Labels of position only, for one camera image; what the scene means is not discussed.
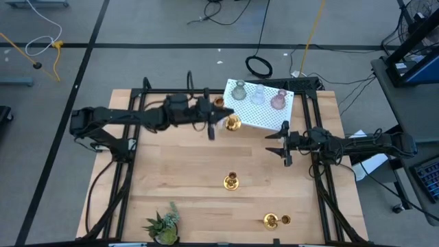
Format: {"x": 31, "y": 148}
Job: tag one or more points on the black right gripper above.
{"x": 295, "y": 145}

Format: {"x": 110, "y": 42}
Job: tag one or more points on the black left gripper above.
{"x": 202, "y": 116}

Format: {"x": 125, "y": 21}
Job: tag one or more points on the tall slim brass candlestick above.
{"x": 233, "y": 124}

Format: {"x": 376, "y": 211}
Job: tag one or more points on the green ribbed glass candle holder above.
{"x": 239, "y": 92}

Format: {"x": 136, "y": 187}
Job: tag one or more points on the clear ribbed glass candle holder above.
{"x": 258, "y": 96}

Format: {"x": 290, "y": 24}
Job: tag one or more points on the pink ribbed glass candle holder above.
{"x": 278, "y": 101}

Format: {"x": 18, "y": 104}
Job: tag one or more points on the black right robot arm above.
{"x": 363, "y": 145}

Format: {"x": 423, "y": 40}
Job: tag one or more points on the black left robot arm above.
{"x": 113, "y": 115}

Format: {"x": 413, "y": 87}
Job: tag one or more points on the white perforated riser shelf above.
{"x": 260, "y": 116}

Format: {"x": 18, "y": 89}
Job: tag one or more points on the brass candlestick holder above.
{"x": 231, "y": 183}
{"x": 271, "y": 221}

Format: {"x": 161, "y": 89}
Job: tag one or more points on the white paper sheet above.
{"x": 372, "y": 164}

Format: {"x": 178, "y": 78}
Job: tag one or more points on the potted green succulent plant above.
{"x": 164, "y": 228}

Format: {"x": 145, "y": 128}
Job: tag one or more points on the grey side table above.
{"x": 411, "y": 113}

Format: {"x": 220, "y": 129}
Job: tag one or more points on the black computer keyboard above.
{"x": 428, "y": 180}

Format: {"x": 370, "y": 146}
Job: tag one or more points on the black standing fan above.
{"x": 416, "y": 10}

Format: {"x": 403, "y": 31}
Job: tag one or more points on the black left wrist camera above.
{"x": 204, "y": 104}

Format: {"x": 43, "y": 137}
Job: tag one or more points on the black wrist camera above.
{"x": 299, "y": 138}
{"x": 204, "y": 104}

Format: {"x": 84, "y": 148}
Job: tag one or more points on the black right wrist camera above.
{"x": 299, "y": 138}

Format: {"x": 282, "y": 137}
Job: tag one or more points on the black metal table frame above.
{"x": 319, "y": 192}

